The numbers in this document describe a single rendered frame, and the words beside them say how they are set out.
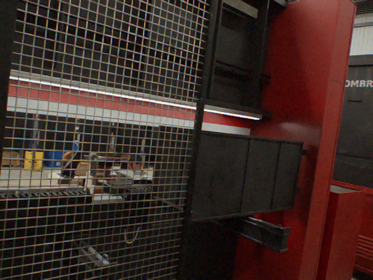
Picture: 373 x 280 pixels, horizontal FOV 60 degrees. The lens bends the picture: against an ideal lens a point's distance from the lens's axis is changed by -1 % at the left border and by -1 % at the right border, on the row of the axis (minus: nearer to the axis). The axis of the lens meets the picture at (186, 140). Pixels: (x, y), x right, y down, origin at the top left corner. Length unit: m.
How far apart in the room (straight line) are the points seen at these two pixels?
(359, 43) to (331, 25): 6.99
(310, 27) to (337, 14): 0.19
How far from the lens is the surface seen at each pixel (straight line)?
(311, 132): 2.24
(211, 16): 1.19
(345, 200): 2.72
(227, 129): 2.32
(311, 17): 2.43
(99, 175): 2.57
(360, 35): 9.37
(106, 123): 1.75
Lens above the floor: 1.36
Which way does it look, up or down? 3 degrees down
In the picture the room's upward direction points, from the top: 7 degrees clockwise
